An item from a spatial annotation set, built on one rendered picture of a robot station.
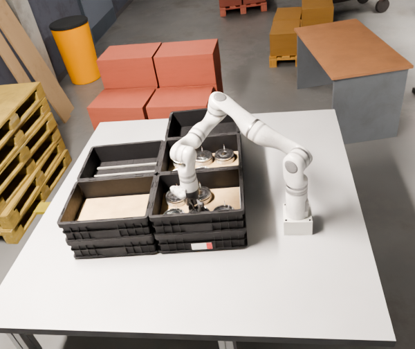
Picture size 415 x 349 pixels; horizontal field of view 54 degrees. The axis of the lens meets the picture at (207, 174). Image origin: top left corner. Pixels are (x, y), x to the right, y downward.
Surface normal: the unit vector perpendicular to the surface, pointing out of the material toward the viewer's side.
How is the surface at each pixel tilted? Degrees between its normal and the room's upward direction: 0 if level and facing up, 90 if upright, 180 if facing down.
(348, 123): 90
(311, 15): 90
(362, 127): 90
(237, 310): 0
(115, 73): 90
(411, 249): 0
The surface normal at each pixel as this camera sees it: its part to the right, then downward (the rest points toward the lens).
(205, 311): -0.13, -0.79
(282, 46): -0.21, 0.61
